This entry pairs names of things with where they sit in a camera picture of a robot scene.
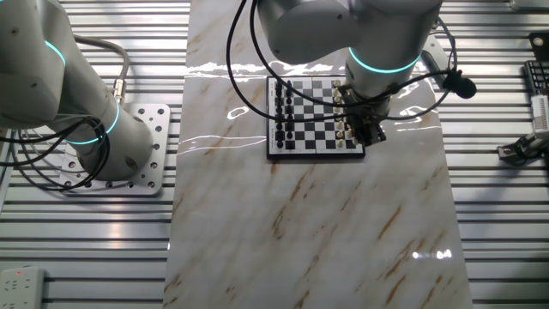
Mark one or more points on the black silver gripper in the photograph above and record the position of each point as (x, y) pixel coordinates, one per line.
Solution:
(371, 111)

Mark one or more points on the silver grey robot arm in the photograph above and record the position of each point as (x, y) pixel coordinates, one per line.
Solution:
(386, 26)

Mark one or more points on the black white folding chessboard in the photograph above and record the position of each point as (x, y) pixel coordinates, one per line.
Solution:
(315, 116)

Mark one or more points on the white chess knight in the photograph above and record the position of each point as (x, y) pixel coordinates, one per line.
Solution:
(351, 135)

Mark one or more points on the black chess knight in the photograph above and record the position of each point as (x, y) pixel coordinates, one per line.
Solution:
(279, 136)
(279, 94)

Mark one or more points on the black chess rook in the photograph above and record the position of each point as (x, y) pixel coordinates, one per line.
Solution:
(279, 145)
(279, 86)

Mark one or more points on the black chess bishop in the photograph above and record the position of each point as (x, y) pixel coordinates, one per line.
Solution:
(279, 128)
(279, 102)

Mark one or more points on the black chess queen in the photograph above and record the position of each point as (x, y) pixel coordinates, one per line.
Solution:
(279, 119)

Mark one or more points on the black chess king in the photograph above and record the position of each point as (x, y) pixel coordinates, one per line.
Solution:
(279, 111)

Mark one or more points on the black clip microphone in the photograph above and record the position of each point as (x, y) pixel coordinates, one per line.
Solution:
(461, 86)

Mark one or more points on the marble pattern table sheet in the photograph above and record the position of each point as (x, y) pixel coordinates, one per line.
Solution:
(257, 240)

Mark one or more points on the black computer keyboard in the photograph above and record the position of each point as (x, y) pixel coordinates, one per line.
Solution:
(538, 77)

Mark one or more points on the black box with knob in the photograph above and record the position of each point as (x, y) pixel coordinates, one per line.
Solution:
(539, 45)

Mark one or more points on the white power strip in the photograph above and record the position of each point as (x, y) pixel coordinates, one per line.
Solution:
(19, 287)

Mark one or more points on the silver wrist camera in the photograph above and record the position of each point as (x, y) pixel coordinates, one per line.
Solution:
(433, 58)

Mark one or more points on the silver camera with clamp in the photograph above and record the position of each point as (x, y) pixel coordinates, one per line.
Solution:
(512, 150)

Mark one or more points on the silver ribbed camera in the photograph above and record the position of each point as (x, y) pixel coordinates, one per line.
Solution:
(541, 113)

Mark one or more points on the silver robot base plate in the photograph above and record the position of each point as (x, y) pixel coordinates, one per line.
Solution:
(150, 171)

